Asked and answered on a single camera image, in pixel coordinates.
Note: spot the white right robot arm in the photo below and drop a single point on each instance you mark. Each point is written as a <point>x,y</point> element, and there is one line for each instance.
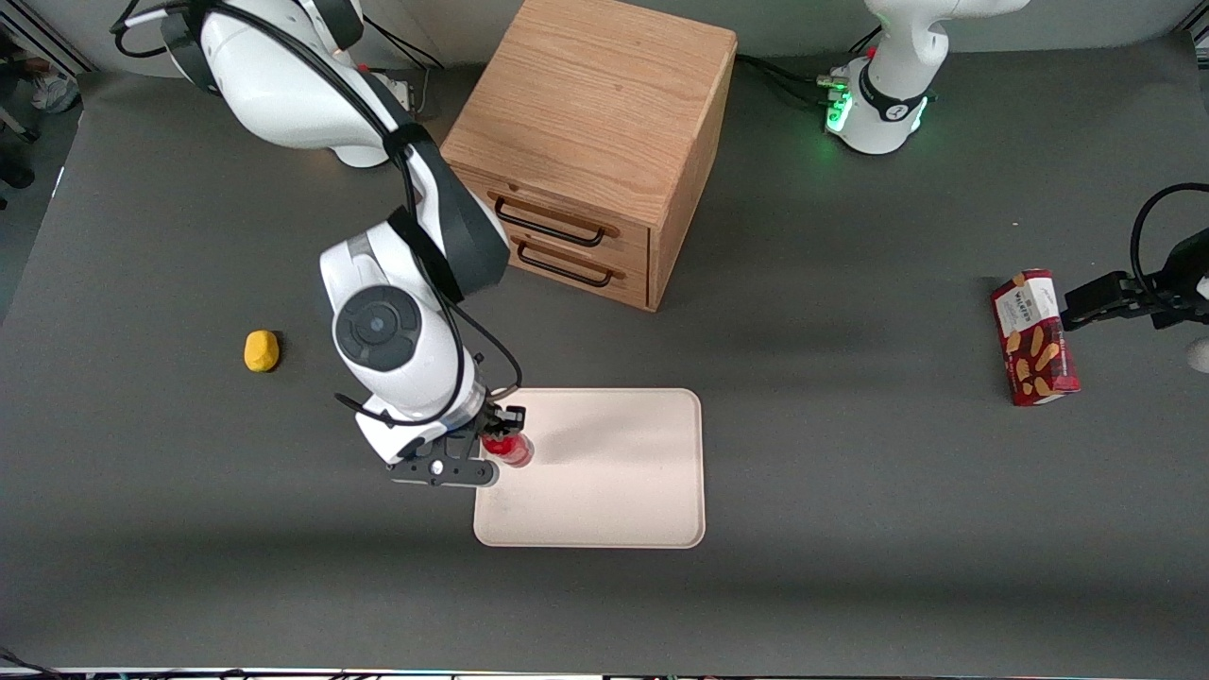
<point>283,85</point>

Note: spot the red tartan shortbread box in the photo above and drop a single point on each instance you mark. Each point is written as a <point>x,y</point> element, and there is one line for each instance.
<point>1034,340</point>

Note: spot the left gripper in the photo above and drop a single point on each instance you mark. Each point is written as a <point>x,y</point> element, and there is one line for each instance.
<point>1158,294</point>

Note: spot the small yellow lumpy object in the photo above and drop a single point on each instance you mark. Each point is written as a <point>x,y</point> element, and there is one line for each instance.
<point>262,350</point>

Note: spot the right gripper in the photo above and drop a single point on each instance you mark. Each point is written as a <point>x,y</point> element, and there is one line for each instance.
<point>492,419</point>

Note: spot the red coke bottle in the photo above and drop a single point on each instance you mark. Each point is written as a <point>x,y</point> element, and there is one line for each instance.
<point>515,451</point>

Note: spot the cream rectangular plastic tray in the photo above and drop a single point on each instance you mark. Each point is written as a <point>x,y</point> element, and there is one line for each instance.
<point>614,472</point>

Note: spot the wooden drawer front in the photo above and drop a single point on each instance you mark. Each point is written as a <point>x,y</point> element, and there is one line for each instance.
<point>567,212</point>
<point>586,276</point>

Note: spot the light wooden drawer cabinet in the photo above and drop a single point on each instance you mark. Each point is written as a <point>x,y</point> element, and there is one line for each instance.
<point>595,104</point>

